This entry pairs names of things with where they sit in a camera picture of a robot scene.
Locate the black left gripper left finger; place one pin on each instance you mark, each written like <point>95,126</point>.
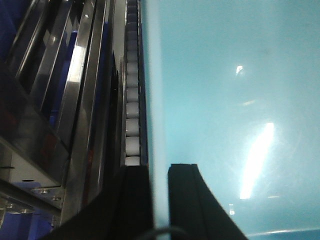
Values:
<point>122,211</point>

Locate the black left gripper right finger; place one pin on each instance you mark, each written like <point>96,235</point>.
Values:
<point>194,209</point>

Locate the light blue plastic bin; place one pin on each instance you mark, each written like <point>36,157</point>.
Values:
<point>233,86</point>

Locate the white roller track right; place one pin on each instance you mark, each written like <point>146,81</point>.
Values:
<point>134,127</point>

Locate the steel divider rail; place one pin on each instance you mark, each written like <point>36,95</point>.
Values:
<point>77,113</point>

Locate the stainless steel shelf front rail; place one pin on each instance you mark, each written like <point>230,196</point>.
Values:
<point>32,156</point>

